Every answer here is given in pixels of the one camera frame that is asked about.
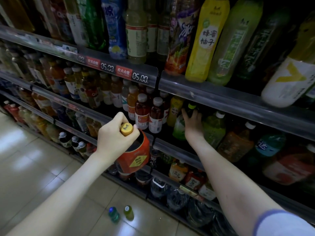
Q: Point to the green pictured price label strip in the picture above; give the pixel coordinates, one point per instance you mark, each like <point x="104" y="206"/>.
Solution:
<point x="108" y="67"/>

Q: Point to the blue-capped green bottle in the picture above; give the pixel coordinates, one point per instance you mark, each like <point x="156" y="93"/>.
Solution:
<point x="113" y="215"/>

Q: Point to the row of tea juice bottles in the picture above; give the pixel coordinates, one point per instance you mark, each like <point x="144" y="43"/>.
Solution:
<point x="236" y="145"/>

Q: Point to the person's right forearm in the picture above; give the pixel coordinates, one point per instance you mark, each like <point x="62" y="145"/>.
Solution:
<point x="233" y="189"/>

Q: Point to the pale green tea bottle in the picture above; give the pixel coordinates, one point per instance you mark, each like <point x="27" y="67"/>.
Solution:
<point x="178" y="127"/>

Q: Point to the large dark plum drink bottle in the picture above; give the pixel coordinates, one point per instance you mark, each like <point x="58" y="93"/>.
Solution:
<point x="135" y="157"/>

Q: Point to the person's left forearm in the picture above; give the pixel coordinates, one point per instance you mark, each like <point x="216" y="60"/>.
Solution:
<point x="61" y="194"/>

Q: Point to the green drink bottle white cap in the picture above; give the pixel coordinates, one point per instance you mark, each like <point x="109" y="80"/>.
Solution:
<point x="128" y="213"/>

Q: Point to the person's white shirt sleeve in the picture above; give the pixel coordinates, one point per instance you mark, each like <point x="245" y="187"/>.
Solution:
<point x="283" y="226"/>

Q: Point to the row of red yellow bottles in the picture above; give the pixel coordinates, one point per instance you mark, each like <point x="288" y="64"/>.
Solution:
<point x="37" y="120"/>

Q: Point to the person's right hand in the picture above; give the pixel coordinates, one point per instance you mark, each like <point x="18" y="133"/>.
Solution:
<point x="194" y="130"/>

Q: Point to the person's left hand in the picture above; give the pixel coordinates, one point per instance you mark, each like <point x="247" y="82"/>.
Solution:
<point x="110" y="142"/>

